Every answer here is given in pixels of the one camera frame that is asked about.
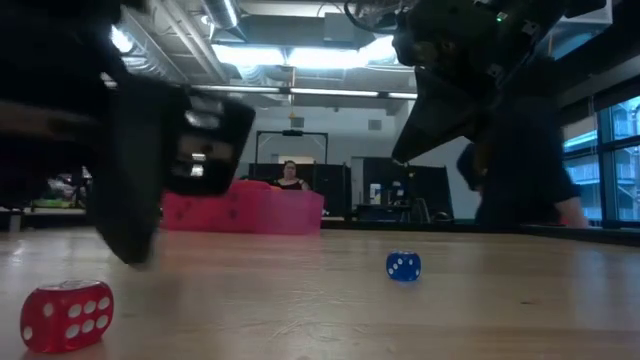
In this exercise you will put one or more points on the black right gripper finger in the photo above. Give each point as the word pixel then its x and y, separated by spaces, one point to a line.
pixel 440 120

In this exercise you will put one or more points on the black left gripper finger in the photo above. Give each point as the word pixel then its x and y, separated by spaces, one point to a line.
pixel 130 215

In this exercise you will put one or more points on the small red translucent die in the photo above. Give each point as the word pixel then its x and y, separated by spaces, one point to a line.
pixel 65 320

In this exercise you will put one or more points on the small blue die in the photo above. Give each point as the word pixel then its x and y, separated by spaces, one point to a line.
pixel 403 266

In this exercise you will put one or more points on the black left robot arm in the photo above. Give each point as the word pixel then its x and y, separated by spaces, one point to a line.
pixel 50 50

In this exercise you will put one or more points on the black background cabinets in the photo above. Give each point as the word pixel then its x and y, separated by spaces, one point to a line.
pixel 430 185

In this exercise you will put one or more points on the person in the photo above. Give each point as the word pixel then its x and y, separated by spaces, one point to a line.
pixel 290 175
pixel 525 175

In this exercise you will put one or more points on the long ceiling light strip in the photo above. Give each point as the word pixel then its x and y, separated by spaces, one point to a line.
pixel 330 92

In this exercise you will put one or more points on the pink translucent plastic bin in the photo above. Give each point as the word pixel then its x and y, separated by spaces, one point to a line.
pixel 295 215

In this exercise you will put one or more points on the large glass window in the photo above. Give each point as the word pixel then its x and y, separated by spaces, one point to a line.
pixel 620 165

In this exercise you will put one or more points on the black aluminium table frame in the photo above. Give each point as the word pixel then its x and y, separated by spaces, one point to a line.
pixel 380 225

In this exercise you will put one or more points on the black background rig frame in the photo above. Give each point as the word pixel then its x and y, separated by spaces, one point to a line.
pixel 292 133

